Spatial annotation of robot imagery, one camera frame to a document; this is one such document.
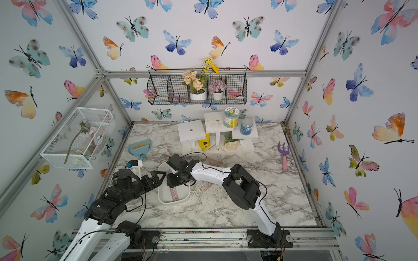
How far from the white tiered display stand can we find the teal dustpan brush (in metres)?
0.23

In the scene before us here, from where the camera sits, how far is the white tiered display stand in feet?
2.97

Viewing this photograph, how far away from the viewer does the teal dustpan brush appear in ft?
3.41
